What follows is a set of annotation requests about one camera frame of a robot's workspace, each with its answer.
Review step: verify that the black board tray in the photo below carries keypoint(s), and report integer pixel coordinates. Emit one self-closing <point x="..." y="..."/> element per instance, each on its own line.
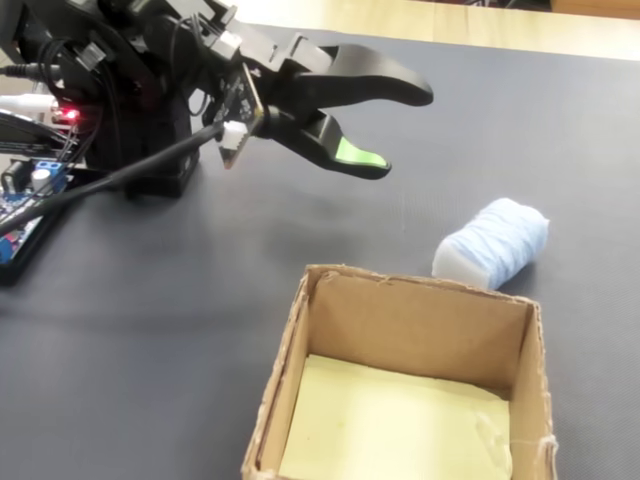
<point x="30" y="262"/>

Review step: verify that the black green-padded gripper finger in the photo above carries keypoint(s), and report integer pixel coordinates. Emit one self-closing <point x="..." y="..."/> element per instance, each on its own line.
<point x="350" y="162"/>

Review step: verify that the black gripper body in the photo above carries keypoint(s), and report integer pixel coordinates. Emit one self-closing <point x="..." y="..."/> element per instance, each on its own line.
<point x="290" y="62"/>

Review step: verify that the small camera circuit board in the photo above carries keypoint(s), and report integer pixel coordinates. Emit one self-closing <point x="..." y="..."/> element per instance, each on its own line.
<point x="240" y="97"/>

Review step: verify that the yellow paper box liner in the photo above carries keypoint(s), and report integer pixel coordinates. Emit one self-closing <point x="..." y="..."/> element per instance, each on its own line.
<point x="390" y="425"/>

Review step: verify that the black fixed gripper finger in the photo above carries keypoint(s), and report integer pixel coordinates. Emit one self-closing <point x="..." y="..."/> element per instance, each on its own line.
<point x="370" y="75"/>

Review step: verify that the blue controller circuit board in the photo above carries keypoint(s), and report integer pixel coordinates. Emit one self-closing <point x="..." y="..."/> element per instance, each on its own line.
<point x="25" y="195"/>

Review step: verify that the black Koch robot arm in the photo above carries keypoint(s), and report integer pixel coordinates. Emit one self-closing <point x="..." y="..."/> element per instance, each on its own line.
<point x="145" y="75"/>

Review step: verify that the blue yarn block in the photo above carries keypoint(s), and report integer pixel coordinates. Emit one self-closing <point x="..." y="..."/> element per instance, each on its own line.
<point x="492" y="240"/>

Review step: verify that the black power plug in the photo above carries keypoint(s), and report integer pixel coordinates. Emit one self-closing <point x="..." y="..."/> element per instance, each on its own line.
<point x="25" y="71"/>

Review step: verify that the dark grey table mat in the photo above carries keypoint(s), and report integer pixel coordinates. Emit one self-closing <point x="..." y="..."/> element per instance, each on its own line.
<point x="200" y="300"/>

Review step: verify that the circuit board with red LED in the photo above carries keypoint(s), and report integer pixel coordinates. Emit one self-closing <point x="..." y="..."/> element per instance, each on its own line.
<point x="67" y="116"/>

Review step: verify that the brown cardboard box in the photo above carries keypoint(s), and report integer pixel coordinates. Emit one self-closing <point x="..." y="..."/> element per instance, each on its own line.
<point x="415" y="315"/>

